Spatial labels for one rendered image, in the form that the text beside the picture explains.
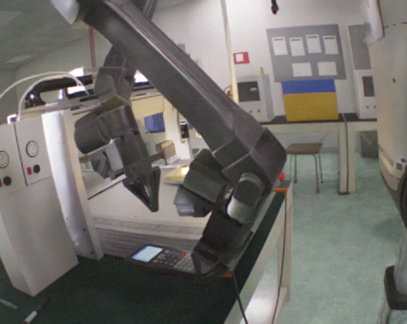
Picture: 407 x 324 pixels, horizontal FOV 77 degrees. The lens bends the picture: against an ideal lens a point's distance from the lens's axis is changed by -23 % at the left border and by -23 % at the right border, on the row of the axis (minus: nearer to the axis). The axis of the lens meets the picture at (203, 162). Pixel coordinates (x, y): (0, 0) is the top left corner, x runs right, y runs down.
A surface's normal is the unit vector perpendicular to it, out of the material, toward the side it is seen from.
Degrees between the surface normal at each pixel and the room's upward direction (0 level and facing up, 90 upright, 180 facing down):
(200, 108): 109
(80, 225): 90
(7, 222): 90
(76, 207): 90
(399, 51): 90
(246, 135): 62
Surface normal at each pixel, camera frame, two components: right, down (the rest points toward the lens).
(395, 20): -0.97, 0.18
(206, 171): -0.47, 0.59
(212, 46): -0.38, 0.26
